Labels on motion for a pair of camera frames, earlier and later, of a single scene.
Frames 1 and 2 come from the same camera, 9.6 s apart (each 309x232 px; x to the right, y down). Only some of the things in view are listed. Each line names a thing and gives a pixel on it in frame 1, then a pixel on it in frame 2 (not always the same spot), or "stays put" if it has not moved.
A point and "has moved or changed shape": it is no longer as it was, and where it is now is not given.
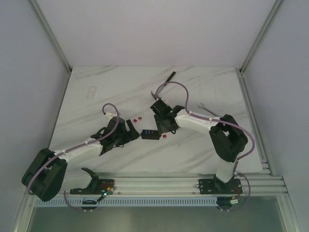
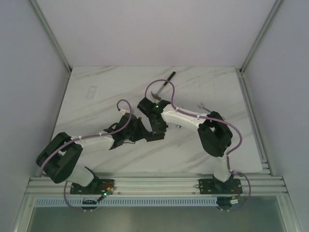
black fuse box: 151,134 has moved or changed shape
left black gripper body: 126,133 to 139,130
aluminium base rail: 251,183 stays put
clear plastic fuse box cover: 91,92 stays put
